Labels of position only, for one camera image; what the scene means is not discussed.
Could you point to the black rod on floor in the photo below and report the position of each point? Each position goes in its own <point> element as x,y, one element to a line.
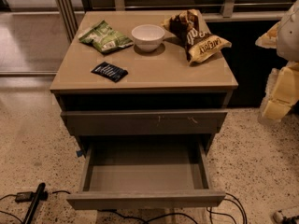
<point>39,195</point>

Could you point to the yellow foam-wrapped gripper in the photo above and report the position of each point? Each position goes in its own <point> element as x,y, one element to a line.
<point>290,36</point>

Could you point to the white power strip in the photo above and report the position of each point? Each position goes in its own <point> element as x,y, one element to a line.
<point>287,216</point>

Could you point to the metal window railing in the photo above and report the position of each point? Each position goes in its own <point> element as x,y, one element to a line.
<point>231,18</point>

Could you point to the grey top drawer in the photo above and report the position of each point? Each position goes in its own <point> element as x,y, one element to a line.
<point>88,123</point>

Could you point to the brown yellow chip bag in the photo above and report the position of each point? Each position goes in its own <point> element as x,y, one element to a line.
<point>199,44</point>

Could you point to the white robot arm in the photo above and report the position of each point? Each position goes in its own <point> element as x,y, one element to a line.
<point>290,17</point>

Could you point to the green snack bag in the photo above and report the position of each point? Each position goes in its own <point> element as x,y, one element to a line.
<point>104,38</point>

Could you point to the grey drawer cabinet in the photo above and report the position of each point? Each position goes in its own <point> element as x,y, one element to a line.
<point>159,80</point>

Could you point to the blue tape piece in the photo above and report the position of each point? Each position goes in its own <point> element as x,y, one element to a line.
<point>79,153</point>

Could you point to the dark blue snack packet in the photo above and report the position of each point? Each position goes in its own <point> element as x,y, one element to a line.
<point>110,71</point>

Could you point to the black power adapter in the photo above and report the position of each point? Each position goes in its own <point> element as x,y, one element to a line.
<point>22,197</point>

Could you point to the white bowl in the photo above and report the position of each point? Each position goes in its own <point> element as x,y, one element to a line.
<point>148,37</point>

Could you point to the grey drawer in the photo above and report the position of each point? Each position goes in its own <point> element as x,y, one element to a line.
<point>144,175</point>
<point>88,123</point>

